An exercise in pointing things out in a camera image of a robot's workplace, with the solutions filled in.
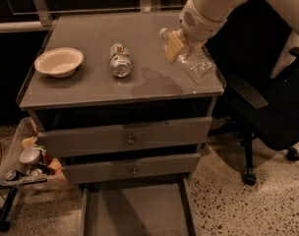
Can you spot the green label soda can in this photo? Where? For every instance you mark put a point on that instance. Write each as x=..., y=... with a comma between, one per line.
x=120, y=62

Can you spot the grey middle drawer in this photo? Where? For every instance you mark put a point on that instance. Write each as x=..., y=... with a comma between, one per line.
x=134, y=168

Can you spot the grey bottom drawer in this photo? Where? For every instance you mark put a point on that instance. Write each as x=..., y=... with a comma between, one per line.
x=151, y=206

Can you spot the grey drawer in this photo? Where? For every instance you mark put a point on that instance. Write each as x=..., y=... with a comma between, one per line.
x=151, y=206
x=114, y=138
x=134, y=168

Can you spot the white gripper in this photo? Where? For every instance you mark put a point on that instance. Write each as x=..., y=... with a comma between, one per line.
x=199, y=26

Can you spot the white paper bowl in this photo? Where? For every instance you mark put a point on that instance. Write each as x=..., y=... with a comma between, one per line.
x=59, y=62

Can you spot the grey top drawer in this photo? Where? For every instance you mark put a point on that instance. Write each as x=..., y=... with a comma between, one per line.
x=114, y=138

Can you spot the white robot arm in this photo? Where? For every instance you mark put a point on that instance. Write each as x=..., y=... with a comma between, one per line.
x=287, y=10

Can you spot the grey drawer cabinet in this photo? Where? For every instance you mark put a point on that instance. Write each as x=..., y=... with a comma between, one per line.
x=92, y=97

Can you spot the clear plastic water bottle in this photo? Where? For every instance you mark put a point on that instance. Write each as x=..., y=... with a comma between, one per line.
x=194, y=61

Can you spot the silver can in bin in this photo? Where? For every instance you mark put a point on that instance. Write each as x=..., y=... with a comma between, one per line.
x=30, y=156

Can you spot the metal railing bar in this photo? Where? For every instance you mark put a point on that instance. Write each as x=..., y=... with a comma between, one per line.
x=99, y=22

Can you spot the black stand leg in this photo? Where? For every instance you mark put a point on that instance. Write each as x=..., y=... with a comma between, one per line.
x=5, y=209

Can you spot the black office chair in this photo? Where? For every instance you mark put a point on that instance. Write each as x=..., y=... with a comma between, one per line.
x=263, y=106

